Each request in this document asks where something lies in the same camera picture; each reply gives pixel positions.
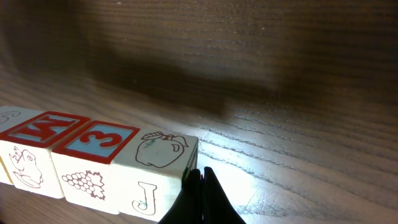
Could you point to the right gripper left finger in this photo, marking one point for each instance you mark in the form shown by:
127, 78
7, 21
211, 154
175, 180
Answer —
187, 206

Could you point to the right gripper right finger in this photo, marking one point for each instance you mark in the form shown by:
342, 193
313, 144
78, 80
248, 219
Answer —
216, 206

